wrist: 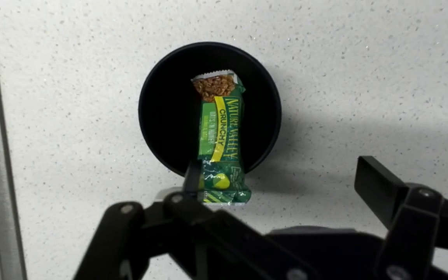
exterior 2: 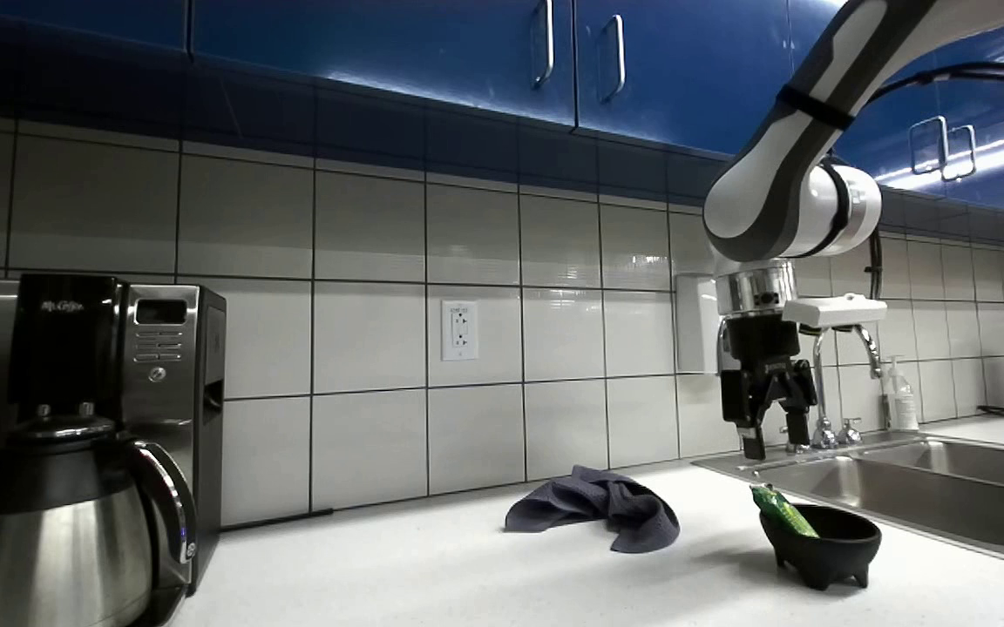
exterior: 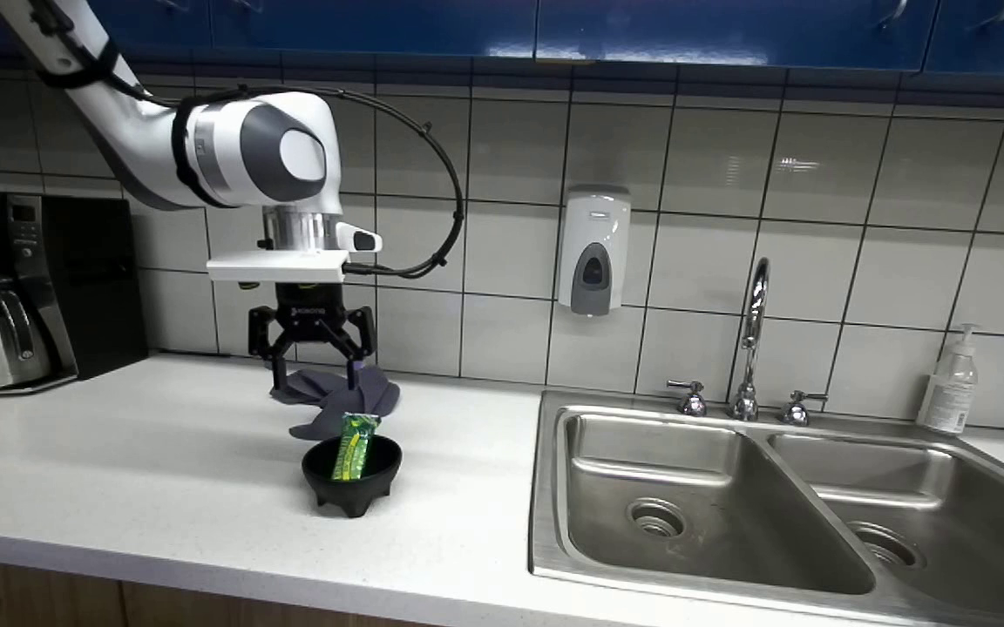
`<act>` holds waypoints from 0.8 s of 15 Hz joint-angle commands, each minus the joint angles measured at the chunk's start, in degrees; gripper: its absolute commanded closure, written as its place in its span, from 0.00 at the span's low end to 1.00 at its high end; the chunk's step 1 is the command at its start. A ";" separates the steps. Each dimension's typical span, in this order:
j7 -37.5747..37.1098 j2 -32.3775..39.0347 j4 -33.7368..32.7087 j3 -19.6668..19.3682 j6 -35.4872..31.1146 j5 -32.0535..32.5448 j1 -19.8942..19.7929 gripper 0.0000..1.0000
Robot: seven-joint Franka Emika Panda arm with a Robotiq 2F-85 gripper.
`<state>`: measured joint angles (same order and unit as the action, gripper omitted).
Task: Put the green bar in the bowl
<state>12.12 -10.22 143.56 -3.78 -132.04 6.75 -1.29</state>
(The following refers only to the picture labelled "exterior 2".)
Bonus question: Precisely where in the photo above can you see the black stone bowl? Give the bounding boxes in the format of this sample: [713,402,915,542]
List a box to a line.
[761,504,883,593]

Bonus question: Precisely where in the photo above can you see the black steel coffee maker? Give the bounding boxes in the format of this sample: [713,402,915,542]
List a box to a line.
[0,278,226,565]

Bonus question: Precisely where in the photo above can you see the dark blue cloth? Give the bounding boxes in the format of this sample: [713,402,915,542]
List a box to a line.
[501,468,679,553]

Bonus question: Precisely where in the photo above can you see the chrome sink faucet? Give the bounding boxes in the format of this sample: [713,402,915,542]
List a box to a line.
[811,326,887,450]

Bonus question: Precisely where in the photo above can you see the white wall outlet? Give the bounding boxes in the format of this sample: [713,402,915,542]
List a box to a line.
[443,299,477,362]

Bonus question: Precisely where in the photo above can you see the blue upper cabinets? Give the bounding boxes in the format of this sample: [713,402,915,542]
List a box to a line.
[0,0,1004,219]

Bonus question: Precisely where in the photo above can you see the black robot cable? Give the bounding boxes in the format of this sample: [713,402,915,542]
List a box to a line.
[866,61,1004,299]

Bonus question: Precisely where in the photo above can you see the green snack bar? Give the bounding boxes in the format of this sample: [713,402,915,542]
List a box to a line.
[750,486,817,542]

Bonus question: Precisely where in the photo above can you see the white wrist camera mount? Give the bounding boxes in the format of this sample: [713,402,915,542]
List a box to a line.
[780,292,888,330]

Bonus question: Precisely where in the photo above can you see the steel coffee carafe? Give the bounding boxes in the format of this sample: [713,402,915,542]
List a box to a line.
[0,422,199,627]

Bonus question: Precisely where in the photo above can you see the clear soap bottle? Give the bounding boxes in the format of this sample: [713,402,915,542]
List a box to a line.
[883,365,916,434]

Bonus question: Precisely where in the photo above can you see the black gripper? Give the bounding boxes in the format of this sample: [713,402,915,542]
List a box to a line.
[723,313,820,462]

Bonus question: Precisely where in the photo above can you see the white soap dispenser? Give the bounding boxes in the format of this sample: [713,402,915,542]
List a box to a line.
[673,277,723,377]

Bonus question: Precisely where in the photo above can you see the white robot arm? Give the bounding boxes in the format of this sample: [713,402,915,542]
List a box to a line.
[705,0,1004,462]

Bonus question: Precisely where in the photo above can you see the stainless steel double sink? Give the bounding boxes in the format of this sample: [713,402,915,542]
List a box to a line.
[713,441,1004,559]

